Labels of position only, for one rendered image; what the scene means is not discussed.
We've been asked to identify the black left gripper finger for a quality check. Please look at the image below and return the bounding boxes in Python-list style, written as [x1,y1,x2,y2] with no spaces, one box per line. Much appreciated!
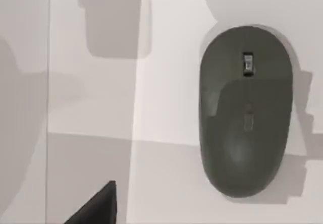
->
[63,180,118,224]

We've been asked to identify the dark grey computer mouse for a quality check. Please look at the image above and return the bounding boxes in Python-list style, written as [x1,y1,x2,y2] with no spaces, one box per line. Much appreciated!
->
[198,25,294,198]

